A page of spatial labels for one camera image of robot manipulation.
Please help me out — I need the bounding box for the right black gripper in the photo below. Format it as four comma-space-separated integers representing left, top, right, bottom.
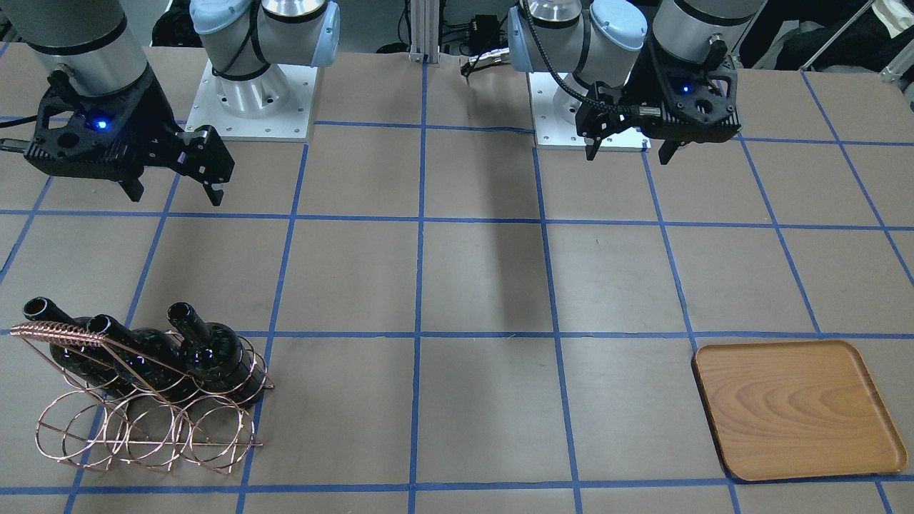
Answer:
24, 68, 224, 207

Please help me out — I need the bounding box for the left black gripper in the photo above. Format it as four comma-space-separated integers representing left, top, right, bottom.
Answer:
586, 39, 741, 165

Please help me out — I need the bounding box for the dark wine bottle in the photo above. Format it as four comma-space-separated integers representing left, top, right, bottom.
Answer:
166, 302, 266, 408
23, 297, 117, 387
86, 313, 199, 404

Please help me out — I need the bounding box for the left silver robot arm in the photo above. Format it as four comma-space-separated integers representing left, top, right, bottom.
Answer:
507, 1, 764, 165

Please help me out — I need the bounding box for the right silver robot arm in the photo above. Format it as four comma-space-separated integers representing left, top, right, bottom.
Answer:
2, 1, 341, 207

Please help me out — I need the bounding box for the wooden tray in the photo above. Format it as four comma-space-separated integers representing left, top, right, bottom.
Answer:
693, 341, 908, 482

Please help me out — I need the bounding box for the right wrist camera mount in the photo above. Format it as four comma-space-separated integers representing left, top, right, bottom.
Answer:
176, 126, 235, 186

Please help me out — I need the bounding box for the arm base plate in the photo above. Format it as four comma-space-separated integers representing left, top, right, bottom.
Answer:
185, 62, 321, 143
528, 72, 652, 152

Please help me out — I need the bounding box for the copper wire wine basket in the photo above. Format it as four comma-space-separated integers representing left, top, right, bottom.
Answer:
34, 364, 264, 475

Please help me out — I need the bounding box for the aluminium frame post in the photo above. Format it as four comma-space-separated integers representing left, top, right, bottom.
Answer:
408, 0, 443, 66

